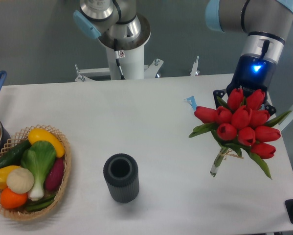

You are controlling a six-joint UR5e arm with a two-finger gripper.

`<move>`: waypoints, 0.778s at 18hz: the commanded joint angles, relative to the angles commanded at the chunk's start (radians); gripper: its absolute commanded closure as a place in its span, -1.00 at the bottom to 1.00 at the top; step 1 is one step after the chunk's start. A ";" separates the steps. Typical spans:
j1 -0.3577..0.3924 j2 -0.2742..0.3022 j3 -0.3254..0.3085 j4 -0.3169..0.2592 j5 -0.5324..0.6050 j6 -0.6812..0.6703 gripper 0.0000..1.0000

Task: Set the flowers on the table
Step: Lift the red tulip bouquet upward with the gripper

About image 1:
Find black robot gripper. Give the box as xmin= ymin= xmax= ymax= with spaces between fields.
xmin=213 ymin=55 xmax=276 ymax=116

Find red tulip bouquet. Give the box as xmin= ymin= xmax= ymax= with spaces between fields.
xmin=189 ymin=88 xmax=290 ymax=178

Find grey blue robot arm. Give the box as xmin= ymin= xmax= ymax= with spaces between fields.
xmin=73 ymin=0 xmax=293 ymax=106

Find light blue ribbon strip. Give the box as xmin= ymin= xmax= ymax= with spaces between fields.
xmin=184 ymin=96 xmax=197 ymax=111

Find dark grey ribbed vase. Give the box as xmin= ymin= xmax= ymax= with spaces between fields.
xmin=103 ymin=153 xmax=139 ymax=203

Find purple sweet potato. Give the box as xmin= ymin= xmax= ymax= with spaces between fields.
xmin=45 ymin=158 xmax=64 ymax=191

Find yellow squash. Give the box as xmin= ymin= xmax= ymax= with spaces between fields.
xmin=28 ymin=128 xmax=65 ymax=158

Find green bok choy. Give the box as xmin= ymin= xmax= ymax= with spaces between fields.
xmin=21 ymin=141 xmax=56 ymax=202

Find woven wicker basket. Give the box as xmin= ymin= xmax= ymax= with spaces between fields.
xmin=0 ymin=125 xmax=71 ymax=221

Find green bean pods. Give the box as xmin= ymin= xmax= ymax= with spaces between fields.
xmin=25 ymin=194 xmax=55 ymax=212

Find green cucumber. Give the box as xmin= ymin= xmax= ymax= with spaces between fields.
xmin=0 ymin=140 xmax=31 ymax=169

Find yellow bell pepper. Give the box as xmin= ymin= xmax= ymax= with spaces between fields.
xmin=0 ymin=165 xmax=20 ymax=189

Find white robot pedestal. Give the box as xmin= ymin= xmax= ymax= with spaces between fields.
xmin=97 ymin=12 xmax=152 ymax=80

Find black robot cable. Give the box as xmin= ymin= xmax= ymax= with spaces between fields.
xmin=113 ymin=38 xmax=126 ymax=80

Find white base bracket frame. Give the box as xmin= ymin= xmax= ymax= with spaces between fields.
xmin=74 ymin=56 xmax=200 ymax=83

